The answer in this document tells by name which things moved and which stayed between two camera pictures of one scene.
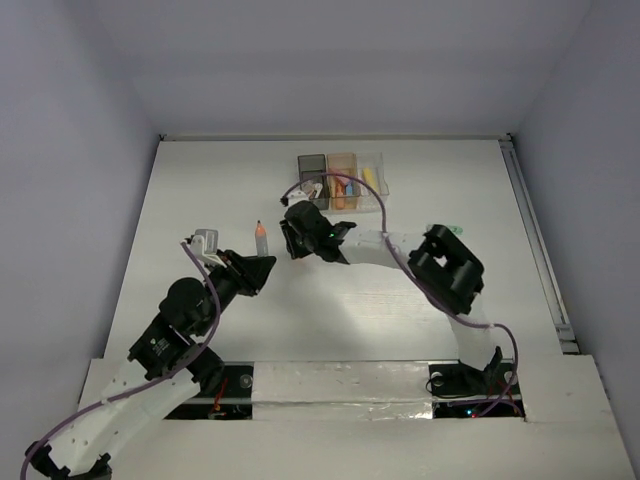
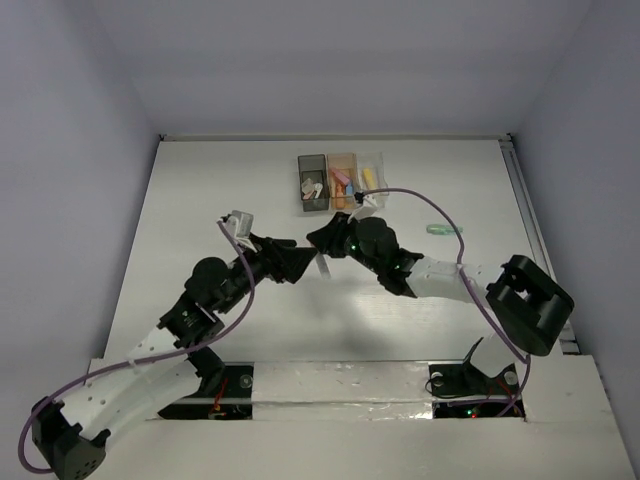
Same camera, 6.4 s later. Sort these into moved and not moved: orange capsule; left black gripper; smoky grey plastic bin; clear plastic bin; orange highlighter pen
Moved: orange highlighter pen; left black gripper
Not moved: clear plastic bin; orange capsule; smoky grey plastic bin
